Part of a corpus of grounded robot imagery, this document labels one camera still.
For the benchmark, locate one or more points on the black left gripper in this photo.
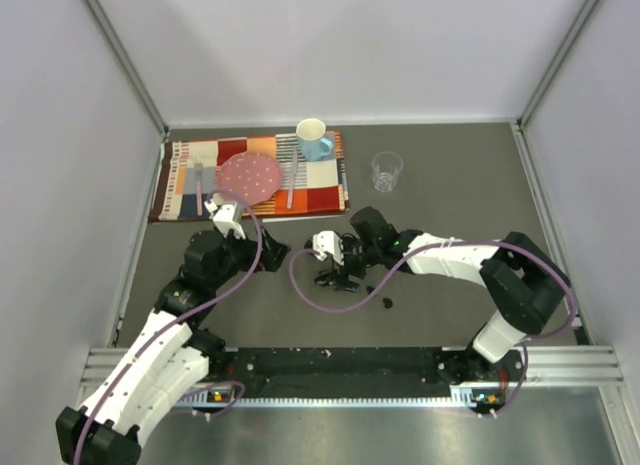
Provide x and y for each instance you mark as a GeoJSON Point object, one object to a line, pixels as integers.
{"type": "Point", "coordinates": [273, 253]}

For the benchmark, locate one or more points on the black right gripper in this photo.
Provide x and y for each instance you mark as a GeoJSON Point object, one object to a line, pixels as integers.
{"type": "Point", "coordinates": [347, 267]}

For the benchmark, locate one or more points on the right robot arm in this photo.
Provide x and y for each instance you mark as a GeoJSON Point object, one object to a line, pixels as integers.
{"type": "Point", "coordinates": [525, 285]}

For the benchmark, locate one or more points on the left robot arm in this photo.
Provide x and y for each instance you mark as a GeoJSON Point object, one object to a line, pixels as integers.
{"type": "Point", "coordinates": [170, 355]}

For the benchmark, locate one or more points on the pink polka dot plate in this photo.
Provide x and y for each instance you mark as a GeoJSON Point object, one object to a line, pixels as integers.
{"type": "Point", "coordinates": [255, 176]}

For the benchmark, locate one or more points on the colourful patchwork placemat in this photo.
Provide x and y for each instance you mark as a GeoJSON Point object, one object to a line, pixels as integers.
{"type": "Point", "coordinates": [320, 187]}

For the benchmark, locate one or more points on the pink plastic knife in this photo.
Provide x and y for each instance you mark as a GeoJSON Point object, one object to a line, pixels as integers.
{"type": "Point", "coordinates": [292, 178]}

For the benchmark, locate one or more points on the pink plastic fork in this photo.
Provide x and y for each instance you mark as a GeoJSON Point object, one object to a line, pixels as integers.
{"type": "Point", "coordinates": [198, 169]}

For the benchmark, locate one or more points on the light blue mug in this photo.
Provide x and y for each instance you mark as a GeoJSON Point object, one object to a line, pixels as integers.
{"type": "Point", "coordinates": [313, 142]}

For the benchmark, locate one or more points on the clear drinking glass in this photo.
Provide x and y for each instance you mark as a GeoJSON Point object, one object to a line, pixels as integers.
{"type": "Point", "coordinates": [386, 170]}

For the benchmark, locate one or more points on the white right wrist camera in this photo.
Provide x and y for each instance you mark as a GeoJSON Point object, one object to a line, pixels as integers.
{"type": "Point", "coordinates": [326, 245]}

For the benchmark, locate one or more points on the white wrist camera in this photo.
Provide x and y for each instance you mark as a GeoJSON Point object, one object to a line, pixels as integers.
{"type": "Point", "coordinates": [326, 245]}
{"type": "Point", "coordinates": [226, 218]}

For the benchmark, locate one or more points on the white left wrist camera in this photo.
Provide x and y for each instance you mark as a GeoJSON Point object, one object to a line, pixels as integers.
{"type": "Point", "coordinates": [226, 218]}

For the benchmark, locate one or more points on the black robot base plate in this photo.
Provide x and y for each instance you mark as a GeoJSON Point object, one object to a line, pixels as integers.
{"type": "Point", "coordinates": [342, 373]}

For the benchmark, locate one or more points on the grey slotted cable duct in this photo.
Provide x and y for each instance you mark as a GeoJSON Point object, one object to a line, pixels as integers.
{"type": "Point", "coordinates": [459, 397]}

